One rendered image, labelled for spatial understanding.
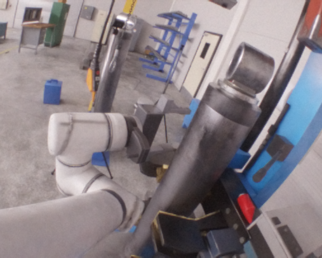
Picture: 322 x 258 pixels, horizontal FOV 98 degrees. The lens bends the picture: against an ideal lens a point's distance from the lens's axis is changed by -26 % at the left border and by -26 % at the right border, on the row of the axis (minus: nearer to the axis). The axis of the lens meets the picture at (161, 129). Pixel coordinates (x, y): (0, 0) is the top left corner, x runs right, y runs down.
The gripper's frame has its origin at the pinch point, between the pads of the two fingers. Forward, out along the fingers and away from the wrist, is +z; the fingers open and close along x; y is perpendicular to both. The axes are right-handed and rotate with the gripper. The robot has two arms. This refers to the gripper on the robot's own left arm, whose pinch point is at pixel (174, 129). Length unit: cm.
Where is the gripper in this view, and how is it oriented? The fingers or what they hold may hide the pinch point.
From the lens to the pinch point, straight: 54.5
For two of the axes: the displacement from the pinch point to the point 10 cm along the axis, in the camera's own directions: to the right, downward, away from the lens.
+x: -3.4, 8.2, 4.6
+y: -5.2, -5.7, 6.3
